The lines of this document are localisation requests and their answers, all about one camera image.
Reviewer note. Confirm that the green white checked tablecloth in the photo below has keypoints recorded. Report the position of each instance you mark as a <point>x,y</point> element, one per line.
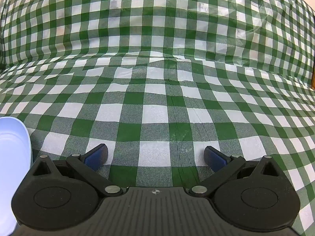
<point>157,98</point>

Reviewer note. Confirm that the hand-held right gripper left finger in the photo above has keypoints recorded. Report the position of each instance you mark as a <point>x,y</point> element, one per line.
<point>94,157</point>

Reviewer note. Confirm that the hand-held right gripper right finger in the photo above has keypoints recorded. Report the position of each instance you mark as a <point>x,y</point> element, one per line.
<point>217,158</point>

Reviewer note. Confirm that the light blue plate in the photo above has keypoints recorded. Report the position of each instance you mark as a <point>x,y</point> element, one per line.
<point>12,152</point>

